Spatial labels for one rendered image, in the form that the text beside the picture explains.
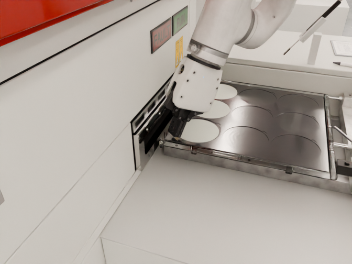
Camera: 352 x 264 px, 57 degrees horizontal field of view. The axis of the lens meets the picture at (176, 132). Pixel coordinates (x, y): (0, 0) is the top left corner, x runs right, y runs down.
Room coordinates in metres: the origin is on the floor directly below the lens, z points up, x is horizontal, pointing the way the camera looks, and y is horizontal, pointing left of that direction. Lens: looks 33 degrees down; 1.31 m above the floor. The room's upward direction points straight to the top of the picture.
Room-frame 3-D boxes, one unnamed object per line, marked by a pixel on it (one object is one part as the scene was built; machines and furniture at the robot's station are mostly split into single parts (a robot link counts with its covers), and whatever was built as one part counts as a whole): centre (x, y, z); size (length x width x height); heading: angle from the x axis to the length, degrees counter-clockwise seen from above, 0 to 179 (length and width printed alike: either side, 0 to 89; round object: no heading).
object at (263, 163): (0.53, -0.14, 0.90); 0.37 x 0.01 x 0.01; 71
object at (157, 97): (0.76, 0.02, 0.96); 0.44 x 0.01 x 0.02; 161
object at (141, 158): (0.76, 0.01, 0.89); 0.44 x 0.02 x 0.10; 161
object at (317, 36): (0.90, -0.38, 1.03); 0.06 x 0.04 x 0.13; 71
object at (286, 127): (0.70, -0.19, 0.90); 0.34 x 0.34 x 0.01; 71
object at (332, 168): (0.64, -0.36, 0.90); 0.38 x 0.01 x 0.01; 161
